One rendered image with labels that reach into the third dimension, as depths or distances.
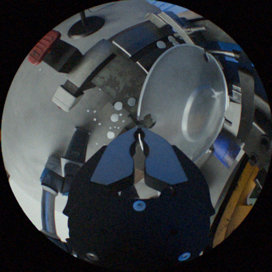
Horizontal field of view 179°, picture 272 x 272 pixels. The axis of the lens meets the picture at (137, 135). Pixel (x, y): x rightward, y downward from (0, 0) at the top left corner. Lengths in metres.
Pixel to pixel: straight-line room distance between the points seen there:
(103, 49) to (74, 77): 0.10
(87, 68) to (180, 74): 0.20
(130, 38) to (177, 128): 0.20
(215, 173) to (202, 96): 3.38
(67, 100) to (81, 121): 0.71
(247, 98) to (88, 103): 0.96
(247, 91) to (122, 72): 0.27
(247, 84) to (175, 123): 0.15
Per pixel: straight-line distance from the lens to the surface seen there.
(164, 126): 0.15
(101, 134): 1.03
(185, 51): 0.17
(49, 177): 0.56
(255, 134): 0.17
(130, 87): 0.26
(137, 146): 0.15
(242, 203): 0.58
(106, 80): 0.25
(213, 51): 0.31
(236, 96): 0.26
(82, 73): 0.26
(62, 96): 0.29
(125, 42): 0.21
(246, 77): 0.17
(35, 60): 0.20
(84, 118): 0.97
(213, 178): 3.49
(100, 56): 0.26
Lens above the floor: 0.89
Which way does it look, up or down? 54 degrees down
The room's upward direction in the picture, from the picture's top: 148 degrees clockwise
